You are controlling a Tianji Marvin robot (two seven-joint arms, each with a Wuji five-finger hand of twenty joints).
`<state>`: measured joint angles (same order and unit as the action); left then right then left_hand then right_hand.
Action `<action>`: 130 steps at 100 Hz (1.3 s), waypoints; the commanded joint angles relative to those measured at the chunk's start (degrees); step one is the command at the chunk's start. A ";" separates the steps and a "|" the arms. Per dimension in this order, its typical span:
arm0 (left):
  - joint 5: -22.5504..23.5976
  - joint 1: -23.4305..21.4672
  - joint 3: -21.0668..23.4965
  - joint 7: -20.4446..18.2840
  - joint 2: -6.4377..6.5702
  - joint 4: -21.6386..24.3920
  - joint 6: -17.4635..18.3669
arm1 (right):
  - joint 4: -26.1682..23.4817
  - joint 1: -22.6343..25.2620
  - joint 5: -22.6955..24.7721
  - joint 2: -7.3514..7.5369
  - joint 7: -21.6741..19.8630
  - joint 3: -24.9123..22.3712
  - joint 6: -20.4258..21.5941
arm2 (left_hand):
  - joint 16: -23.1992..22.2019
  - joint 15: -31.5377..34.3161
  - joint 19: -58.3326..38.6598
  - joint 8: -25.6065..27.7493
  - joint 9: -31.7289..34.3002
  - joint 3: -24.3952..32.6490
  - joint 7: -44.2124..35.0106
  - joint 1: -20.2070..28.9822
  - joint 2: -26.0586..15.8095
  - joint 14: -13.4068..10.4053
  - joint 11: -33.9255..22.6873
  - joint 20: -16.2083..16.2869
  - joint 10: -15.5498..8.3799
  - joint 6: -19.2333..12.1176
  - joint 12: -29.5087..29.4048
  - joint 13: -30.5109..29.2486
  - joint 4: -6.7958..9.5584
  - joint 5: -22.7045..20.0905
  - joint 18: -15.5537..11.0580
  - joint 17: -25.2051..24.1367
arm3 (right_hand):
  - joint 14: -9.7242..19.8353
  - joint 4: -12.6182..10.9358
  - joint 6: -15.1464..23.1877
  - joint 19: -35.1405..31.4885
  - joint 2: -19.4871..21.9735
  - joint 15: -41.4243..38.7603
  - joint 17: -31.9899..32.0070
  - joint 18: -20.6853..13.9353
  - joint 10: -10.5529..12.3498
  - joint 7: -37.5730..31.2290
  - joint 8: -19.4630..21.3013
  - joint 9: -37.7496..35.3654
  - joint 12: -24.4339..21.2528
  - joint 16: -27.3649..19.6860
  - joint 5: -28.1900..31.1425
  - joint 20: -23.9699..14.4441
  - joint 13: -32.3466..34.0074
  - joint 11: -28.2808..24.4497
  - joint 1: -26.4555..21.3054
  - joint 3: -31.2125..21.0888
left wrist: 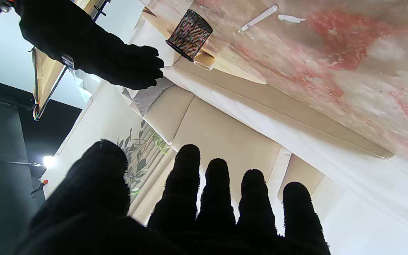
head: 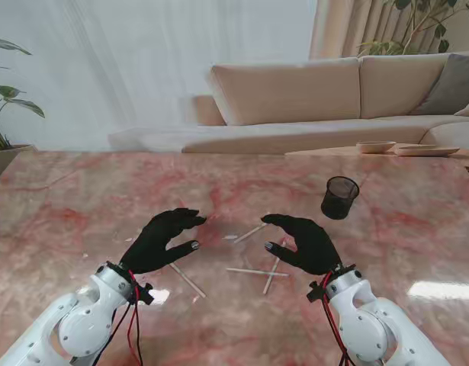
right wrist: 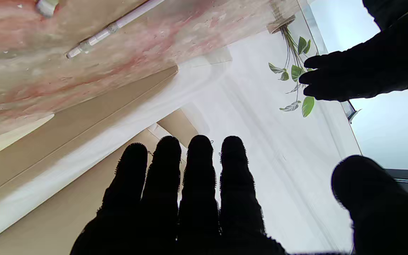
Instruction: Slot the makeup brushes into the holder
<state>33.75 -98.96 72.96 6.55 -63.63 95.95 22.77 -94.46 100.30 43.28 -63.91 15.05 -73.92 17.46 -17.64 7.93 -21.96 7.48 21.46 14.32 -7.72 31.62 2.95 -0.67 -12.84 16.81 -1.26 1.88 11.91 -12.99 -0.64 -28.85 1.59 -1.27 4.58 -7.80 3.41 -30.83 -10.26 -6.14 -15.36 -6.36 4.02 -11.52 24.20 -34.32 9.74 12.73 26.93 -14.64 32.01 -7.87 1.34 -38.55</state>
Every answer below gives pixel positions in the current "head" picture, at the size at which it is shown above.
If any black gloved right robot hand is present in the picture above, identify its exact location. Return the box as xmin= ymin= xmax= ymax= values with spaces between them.
xmin=260 ymin=213 xmax=345 ymax=276

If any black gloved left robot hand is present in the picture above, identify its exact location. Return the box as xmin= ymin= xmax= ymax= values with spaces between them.
xmin=118 ymin=207 xmax=208 ymax=275

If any white handled makeup brush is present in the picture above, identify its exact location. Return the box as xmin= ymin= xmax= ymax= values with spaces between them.
xmin=225 ymin=268 xmax=290 ymax=277
xmin=262 ymin=239 xmax=288 ymax=295
xmin=168 ymin=262 xmax=207 ymax=298
xmin=233 ymin=223 xmax=268 ymax=244

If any black mesh brush holder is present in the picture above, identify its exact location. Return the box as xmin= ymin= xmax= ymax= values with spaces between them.
xmin=320 ymin=175 xmax=361 ymax=220

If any wooden bowl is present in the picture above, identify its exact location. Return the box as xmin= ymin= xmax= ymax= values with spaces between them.
xmin=355 ymin=140 xmax=397 ymax=155

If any flat wooden tray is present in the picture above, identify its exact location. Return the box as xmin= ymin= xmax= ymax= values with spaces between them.
xmin=394 ymin=144 xmax=461 ymax=157

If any beige sofa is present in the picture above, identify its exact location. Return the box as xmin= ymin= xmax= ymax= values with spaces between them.
xmin=107 ymin=51 xmax=469 ymax=156

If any beige plant pot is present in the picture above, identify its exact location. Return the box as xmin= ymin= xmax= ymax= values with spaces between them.
xmin=0 ymin=143 xmax=37 ymax=178

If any large leaf green houseplant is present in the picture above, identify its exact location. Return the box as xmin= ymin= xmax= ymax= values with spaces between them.
xmin=0 ymin=35 xmax=46 ymax=150

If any white sheer curtain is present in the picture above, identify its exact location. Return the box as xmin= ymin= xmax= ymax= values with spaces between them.
xmin=0 ymin=0 xmax=319 ymax=152

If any tall branching green plant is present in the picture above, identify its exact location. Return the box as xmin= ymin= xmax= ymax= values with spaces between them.
xmin=358 ymin=0 xmax=458 ymax=58

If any grey sofa cushion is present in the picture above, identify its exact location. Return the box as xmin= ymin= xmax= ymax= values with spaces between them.
xmin=411 ymin=53 xmax=469 ymax=116

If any beige curtain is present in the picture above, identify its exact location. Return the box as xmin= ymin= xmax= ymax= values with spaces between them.
xmin=308 ymin=0 xmax=469 ymax=62

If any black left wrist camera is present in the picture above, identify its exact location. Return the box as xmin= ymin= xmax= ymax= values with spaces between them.
xmin=137 ymin=281 xmax=155 ymax=306

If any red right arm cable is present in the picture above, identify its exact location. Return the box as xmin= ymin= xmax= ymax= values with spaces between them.
xmin=321 ymin=271 xmax=355 ymax=366

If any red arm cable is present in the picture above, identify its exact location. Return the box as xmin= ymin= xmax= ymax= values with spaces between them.
xmin=321 ymin=271 xmax=355 ymax=366
xmin=127 ymin=269 xmax=144 ymax=366

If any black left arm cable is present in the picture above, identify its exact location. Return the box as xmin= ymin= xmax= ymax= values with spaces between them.
xmin=92 ymin=287 xmax=140 ymax=366

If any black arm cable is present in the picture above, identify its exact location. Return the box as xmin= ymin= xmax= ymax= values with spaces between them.
xmin=92 ymin=287 xmax=140 ymax=366
xmin=322 ymin=281 xmax=353 ymax=366

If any red left arm cable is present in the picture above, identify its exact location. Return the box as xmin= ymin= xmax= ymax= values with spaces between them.
xmin=127 ymin=269 xmax=144 ymax=366

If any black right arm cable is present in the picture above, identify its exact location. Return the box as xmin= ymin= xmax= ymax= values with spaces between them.
xmin=322 ymin=281 xmax=353 ymax=366

